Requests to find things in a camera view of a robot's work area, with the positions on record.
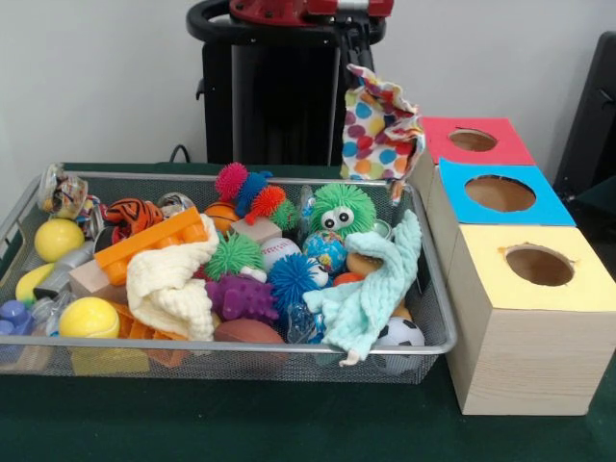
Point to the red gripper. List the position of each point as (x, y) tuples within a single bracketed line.
[(327, 8)]

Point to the green puffer ball with eyes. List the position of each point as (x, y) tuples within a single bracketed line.
[(356, 199)]

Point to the multicolour spiky caterpillar toy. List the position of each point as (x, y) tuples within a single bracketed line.
[(267, 199)]

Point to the mint green cloth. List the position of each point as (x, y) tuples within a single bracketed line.
[(366, 298)]

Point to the wooden box with three holes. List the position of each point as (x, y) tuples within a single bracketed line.
[(529, 366)]

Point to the shallow mesh bin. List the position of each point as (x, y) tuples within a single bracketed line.
[(144, 358)]

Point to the green spiky caterpillar toy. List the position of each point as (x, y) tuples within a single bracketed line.
[(236, 255)]

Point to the black stand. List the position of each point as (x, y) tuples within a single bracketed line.
[(592, 120)]

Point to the purple spiky toy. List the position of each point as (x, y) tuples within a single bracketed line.
[(240, 298)]

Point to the small soccer ball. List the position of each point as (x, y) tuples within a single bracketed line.
[(406, 332)]

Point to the orange toy brick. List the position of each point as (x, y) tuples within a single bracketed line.
[(144, 240)]

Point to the brown toy football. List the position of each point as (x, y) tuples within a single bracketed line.
[(250, 332)]

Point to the cream yellow cloth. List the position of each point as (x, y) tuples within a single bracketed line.
[(163, 289)]

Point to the smooth yellow ball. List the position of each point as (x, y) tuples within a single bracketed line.
[(59, 239)]

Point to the yellow tennis ball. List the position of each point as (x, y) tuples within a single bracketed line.
[(89, 317)]

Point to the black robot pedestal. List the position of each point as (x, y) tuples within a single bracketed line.
[(250, 106)]

